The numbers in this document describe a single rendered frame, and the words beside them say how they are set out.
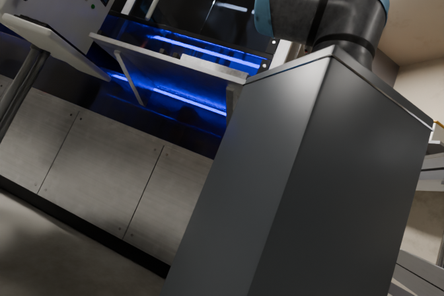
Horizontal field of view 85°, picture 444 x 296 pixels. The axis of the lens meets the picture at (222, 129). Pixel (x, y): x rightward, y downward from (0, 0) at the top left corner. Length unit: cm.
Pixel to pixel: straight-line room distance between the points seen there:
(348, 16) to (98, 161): 126
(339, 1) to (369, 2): 5
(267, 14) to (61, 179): 132
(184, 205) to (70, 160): 67
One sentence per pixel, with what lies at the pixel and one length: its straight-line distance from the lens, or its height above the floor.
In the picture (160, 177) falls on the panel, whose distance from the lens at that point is 126.
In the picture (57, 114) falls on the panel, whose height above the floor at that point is 51.
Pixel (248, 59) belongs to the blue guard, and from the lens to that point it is 132.
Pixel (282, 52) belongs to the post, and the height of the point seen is 124.
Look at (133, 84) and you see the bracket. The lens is 123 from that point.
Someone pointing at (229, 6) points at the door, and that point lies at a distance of 152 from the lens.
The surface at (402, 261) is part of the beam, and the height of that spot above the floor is 51.
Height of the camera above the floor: 58
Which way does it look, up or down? 8 degrees up
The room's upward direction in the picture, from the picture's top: 22 degrees clockwise
